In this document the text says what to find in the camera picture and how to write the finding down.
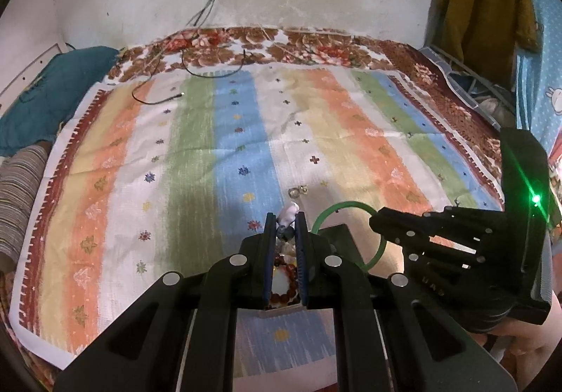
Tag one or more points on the person's right forearm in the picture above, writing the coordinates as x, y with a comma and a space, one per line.
527, 348

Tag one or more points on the striped pastel mat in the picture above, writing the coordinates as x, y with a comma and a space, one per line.
197, 155

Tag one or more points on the green bangle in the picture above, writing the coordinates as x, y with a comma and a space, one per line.
327, 211

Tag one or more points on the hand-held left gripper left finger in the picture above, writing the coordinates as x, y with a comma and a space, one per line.
268, 262

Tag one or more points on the white headboard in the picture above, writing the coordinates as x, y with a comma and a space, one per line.
30, 67

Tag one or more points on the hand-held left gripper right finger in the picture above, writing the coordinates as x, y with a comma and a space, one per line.
302, 262

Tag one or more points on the blue dotted curtain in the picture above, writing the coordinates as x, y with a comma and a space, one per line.
542, 67

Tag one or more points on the striped bolster pillow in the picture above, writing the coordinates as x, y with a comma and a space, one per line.
22, 199

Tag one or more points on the teal pillow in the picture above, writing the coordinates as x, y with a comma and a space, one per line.
48, 102

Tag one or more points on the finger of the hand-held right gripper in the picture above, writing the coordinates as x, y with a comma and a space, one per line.
395, 223
439, 260

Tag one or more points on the white metal bed rail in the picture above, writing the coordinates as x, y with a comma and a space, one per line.
452, 63

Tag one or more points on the mustard hanging garment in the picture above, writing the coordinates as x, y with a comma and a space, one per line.
478, 14

